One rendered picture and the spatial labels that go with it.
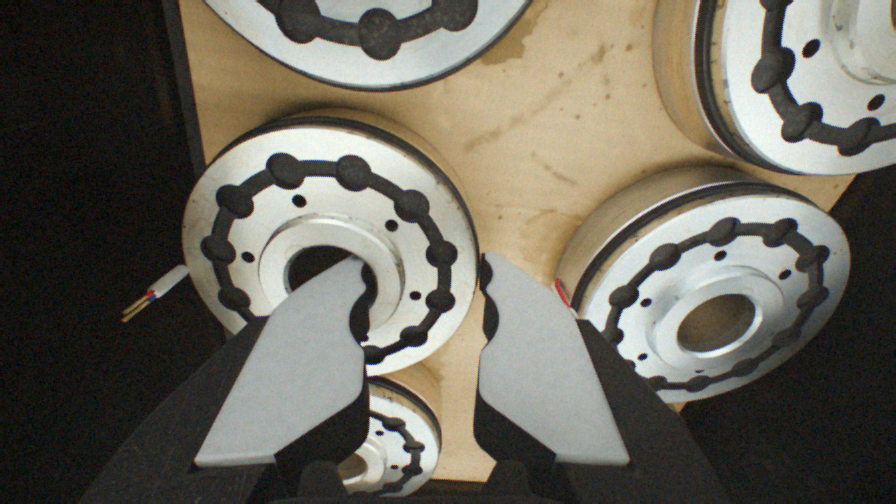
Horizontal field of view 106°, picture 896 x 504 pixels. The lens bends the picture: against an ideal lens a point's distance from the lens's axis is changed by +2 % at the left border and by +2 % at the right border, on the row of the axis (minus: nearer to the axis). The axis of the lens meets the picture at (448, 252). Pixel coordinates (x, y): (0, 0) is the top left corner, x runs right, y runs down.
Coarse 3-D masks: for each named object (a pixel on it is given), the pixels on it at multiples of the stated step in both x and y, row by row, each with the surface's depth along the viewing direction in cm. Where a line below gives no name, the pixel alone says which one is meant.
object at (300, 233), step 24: (312, 216) 11; (336, 216) 11; (288, 240) 11; (312, 240) 11; (336, 240) 11; (360, 240) 11; (384, 240) 11; (264, 264) 11; (288, 264) 11; (384, 264) 11; (264, 288) 11; (288, 288) 12; (384, 288) 12; (384, 312) 12
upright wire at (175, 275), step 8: (184, 264) 12; (176, 272) 12; (184, 272) 12; (160, 280) 11; (168, 280) 11; (176, 280) 11; (152, 288) 11; (160, 288) 11; (168, 288) 11; (144, 296) 10; (152, 296) 11; (160, 296) 11; (136, 304) 10; (144, 304) 10; (128, 312) 10; (136, 312) 10
